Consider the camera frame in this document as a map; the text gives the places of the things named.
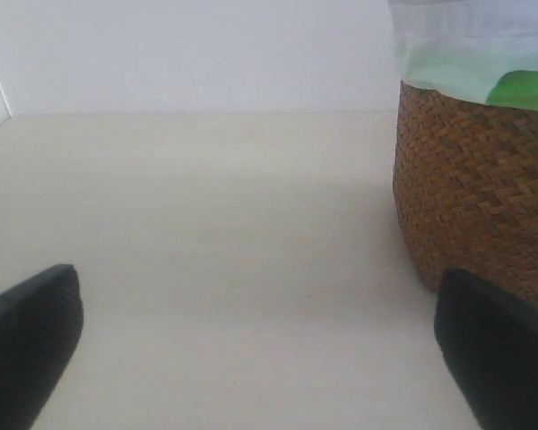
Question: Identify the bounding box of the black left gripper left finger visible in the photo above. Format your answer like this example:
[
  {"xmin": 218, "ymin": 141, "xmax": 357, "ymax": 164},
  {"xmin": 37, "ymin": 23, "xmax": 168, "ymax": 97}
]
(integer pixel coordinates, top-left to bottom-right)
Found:
[{"xmin": 0, "ymin": 264, "xmax": 83, "ymax": 430}]

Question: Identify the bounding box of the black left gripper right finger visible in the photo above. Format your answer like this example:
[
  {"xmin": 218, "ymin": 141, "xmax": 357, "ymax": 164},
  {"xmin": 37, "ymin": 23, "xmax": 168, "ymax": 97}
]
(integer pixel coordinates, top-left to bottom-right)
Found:
[{"xmin": 434, "ymin": 269, "xmax": 538, "ymax": 429}]

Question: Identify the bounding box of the woven brown wicker basket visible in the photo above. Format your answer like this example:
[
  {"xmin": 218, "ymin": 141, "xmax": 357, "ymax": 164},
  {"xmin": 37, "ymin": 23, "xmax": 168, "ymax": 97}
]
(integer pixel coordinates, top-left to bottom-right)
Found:
[{"xmin": 393, "ymin": 84, "xmax": 538, "ymax": 305}]

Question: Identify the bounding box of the light green plastic bag liner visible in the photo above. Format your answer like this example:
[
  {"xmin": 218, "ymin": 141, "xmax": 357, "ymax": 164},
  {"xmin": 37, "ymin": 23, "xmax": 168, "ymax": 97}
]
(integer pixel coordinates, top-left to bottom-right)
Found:
[{"xmin": 395, "ymin": 41, "xmax": 538, "ymax": 112}]

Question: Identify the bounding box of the translucent white bin liner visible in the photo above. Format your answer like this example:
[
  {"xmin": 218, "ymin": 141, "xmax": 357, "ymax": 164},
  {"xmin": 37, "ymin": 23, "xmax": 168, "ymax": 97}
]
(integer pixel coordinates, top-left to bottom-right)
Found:
[{"xmin": 388, "ymin": 1, "xmax": 538, "ymax": 71}]

